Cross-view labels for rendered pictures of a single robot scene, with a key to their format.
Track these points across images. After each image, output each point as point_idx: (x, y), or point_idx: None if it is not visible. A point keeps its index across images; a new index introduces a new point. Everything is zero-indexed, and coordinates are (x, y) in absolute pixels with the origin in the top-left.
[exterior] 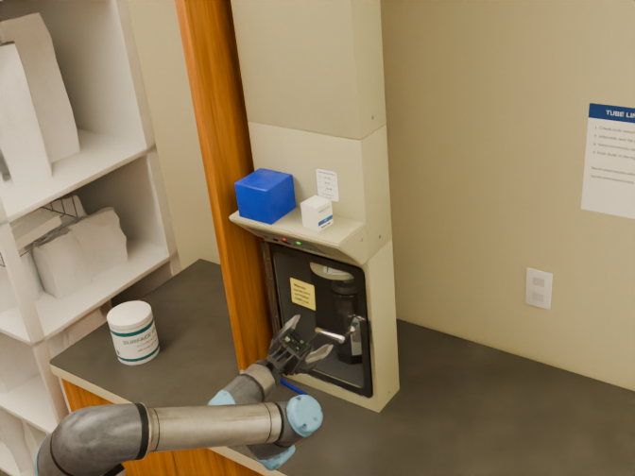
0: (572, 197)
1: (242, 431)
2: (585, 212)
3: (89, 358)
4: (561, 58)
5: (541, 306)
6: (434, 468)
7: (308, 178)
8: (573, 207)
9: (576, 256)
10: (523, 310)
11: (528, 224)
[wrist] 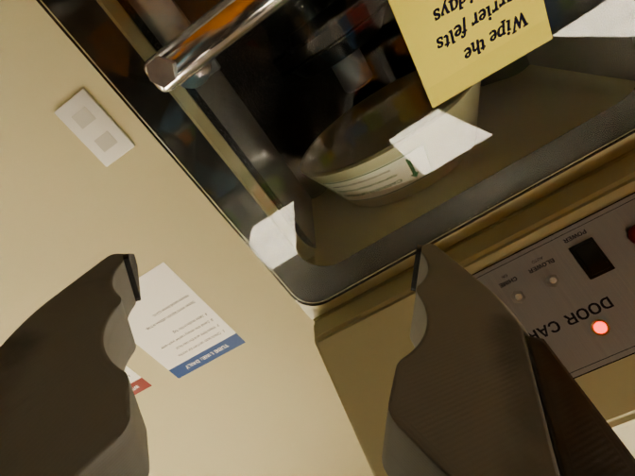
0: (180, 264)
1: None
2: (157, 262)
3: None
4: (294, 353)
5: (64, 108)
6: None
7: None
8: (170, 257)
9: (112, 211)
10: (74, 69)
11: (187, 201)
